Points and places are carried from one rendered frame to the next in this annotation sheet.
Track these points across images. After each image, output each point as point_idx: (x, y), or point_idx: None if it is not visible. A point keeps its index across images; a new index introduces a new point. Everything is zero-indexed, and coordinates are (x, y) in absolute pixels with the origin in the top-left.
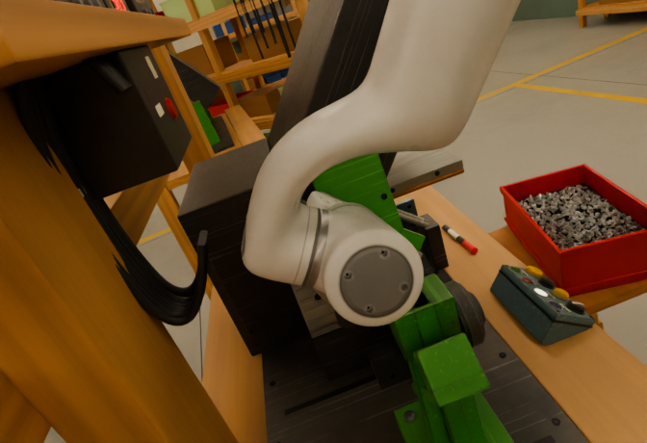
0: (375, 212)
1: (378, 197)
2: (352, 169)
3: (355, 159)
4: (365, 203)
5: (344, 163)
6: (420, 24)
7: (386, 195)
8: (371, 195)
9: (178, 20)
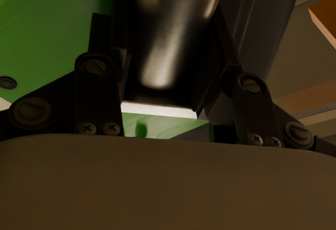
0: (3, 40)
1: (19, 77)
2: (123, 112)
3: (124, 128)
4: (50, 56)
5: (148, 118)
6: None
7: (2, 87)
8: (46, 78)
9: (334, 46)
